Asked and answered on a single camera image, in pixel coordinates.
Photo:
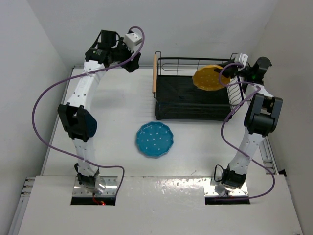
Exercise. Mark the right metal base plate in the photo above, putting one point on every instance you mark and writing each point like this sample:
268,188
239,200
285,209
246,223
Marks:
213,189

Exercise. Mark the blue dotted plate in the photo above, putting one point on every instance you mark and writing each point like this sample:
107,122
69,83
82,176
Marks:
154,139

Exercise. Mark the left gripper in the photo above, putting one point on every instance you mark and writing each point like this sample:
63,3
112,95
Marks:
132,65

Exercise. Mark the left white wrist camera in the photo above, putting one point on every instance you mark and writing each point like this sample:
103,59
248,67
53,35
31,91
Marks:
131,40

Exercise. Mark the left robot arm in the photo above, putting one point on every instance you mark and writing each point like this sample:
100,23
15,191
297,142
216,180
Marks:
75,116

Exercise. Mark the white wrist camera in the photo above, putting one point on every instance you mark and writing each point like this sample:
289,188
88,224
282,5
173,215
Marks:
131,40
241,58

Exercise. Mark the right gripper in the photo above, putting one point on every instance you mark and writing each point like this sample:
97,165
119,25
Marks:
233,71

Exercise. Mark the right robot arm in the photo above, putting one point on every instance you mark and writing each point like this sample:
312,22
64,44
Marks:
261,118

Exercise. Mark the metal base plate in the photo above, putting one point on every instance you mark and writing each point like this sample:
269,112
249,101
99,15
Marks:
213,189
105,187

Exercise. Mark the black wire dish rack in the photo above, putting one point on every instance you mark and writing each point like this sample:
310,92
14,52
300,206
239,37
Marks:
176,97

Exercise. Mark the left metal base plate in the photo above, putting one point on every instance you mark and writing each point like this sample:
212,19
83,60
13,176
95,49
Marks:
105,187

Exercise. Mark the yellow dotted plate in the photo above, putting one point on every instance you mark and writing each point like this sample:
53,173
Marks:
207,79

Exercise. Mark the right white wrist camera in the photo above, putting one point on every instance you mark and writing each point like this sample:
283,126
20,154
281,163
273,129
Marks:
241,58

